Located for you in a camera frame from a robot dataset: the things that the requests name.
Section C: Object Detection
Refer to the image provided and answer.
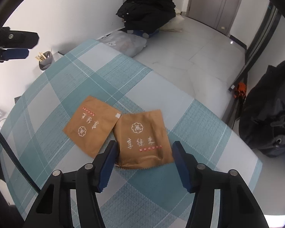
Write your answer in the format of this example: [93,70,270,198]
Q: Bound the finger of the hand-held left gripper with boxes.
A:
[0,27,40,49]
[0,48,29,63]

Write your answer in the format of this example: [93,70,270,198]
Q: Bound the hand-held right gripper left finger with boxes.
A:
[24,141,119,228]

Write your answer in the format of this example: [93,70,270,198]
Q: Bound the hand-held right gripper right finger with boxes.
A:
[173,141,263,228]

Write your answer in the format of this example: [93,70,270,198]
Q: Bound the orange snack packets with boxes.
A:
[63,96,122,158]
[113,109,174,170]

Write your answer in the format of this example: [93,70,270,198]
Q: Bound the grey utensil holder cup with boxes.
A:
[39,51,53,71]

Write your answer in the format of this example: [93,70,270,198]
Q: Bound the table with checked cloth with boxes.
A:
[0,39,263,228]

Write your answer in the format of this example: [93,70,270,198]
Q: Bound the orange black object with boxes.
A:
[233,82,248,99]

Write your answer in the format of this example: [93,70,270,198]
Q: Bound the black hanging backpack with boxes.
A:
[239,57,285,158]

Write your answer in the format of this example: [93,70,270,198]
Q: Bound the grey plastic bag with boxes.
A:
[98,30,148,58]

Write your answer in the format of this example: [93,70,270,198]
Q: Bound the blue box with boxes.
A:
[126,28,159,39]

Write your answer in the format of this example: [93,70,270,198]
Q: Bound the black bag on floor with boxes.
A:
[116,0,176,30]

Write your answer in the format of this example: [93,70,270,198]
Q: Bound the black framed sliding door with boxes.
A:
[228,2,282,124]

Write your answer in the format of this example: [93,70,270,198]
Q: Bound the white pillow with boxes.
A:
[160,8,184,33]

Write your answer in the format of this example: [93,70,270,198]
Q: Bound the grey room door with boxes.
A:
[186,0,246,37]

